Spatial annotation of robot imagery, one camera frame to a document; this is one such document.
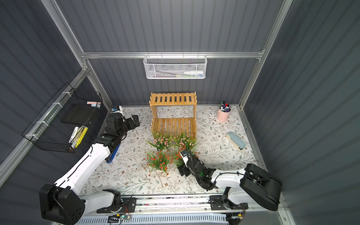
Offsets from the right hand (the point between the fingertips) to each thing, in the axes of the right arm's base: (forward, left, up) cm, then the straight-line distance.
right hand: (184, 160), depth 85 cm
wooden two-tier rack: (+29, +9, -3) cm, 30 cm away
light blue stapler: (+15, -35, 0) cm, 38 cm away
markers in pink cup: (+37, -30, +8) cm, 48 cm away
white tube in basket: (+7, +57, +23) cm, 62 cm away
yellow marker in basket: (+2, +52, +23) cm, 57 cm away
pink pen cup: (+36, -29, 0) cm, 46 cm away
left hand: (+16, +32, +21) cm, 41 cm away
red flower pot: (-4, +4, +10) cm, 11 cm away
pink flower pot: (+7, +13, +11) cm, 18 cm away
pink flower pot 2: (+7, -1, +11) cm, 13 cm away
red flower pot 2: (-5, +13, +11) cm, 18 cm away
